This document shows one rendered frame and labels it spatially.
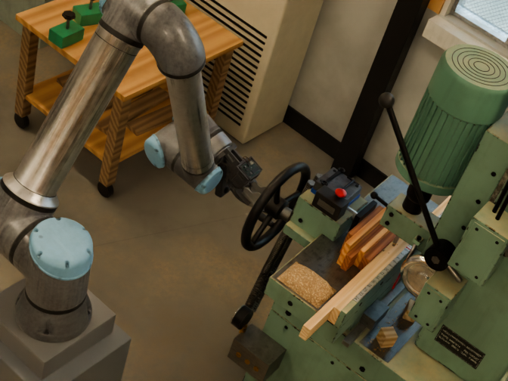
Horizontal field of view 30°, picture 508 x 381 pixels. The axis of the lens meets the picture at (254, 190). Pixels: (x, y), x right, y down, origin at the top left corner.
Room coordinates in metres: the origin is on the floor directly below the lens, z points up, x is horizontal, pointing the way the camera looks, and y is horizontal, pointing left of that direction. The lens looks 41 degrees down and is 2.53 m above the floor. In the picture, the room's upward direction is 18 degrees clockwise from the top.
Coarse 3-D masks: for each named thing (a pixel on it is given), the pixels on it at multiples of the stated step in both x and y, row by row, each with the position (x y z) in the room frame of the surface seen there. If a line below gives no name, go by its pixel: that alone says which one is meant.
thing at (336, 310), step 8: (448, 200) 2.05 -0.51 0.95; (440, 208) 2.00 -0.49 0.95; (400, 248) 1.80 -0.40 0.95; (392, 256) 1.76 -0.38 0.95; (384, 264) 1.72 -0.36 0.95; (376, 272) 1.68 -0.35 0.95; (368, 280) 1.65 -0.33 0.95; (360, 288) 1.61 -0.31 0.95; (344, 296) 1.57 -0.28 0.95; (352, 296) 1.58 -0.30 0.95; (336, 304) 1.54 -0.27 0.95; (344, 304) 1.55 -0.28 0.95; (336, 312) 1.52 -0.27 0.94; (328, 320) 1.53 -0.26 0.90
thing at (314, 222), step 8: (304, 192) 1.88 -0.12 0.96; (304, 200) 1.85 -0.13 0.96; (312, 200) 1.85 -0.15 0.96; (360, 200) 1.91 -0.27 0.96; (296, 208) 1.85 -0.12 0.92; (304, 208) 1.84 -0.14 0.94; (312, 208) 1.83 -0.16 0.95; (352, 208) 1.87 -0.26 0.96; (360, 208) 1.89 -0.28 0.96; (296, 216) 1.85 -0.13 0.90; (304, 216) 1.84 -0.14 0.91; (312, 216) 1.83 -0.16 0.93; (320, 216) 1.82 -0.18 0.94; (328, 216) 1.81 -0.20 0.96; (344, 216) 1.83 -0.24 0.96; (296, 224) 1.84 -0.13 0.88; (304, 224) 1.83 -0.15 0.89; (312, 224) 1.83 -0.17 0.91; (320, 224) 1.82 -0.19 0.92; (328, 224) 1.81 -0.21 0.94; (336, 224) 1.80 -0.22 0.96; (344, 224) 1.82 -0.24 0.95; (312, 232) 1.82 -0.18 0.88; (320, 232) 1.81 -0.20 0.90; (328, 232) 1.81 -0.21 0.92; (336, 232) 1.80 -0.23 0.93; (344, 232) 1.84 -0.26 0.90
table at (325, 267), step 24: (384, 192) 2.05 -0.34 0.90; (312, 240) 1.81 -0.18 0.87; (336, 240) 1.80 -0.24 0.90; (288, 264) 1.67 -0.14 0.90; (312, 264) 1.69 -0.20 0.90; (336, 264) 1.72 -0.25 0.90; (288, 288) 1.59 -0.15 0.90; (336, 288) 1.64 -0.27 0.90; (384, 288) 1.73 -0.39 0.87; (312, 312) 1.55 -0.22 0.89; (360, 312) 1.62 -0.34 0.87; (336, 336) 1.52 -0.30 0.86
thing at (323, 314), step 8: (392, 240) 1.83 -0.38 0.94; (376, 256) 1.75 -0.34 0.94; (384, 256) 1.76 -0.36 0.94; (368, 264) 1.71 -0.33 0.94; (376, 264) 1.72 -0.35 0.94; (360, 272) 1.68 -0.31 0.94; (368, 272) 1.69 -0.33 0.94; (352, 280) 1.64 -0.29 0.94; (360, 280) 1.65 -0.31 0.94; (344, 288) 1.61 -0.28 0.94; (352, 288) 1.62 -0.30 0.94; (336, 296) 1.57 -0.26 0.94; (328, 304) 1.54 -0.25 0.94; (320, 312) 1.51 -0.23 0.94; (328, 312) 1.52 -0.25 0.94; (312, 320) 1.48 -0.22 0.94; (320, 320) 1.48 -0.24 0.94; (304, 328) 1.45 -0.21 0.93; (312, 328) 1.46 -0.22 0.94; (304, 336) 1.45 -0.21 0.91
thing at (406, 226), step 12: (396, 204) 1.81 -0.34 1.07; (384, 216) 1.80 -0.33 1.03; (396, 216) 1.79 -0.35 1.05; (408, 216) 1.78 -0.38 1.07; (420, 216) 1.80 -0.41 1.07; (432, 216) 1.81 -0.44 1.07; (396, 228) 1.78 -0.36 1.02; (408, 228) 1.77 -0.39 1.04; (420, 228) 1.76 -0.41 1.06; (408, 240) 1.76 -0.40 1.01
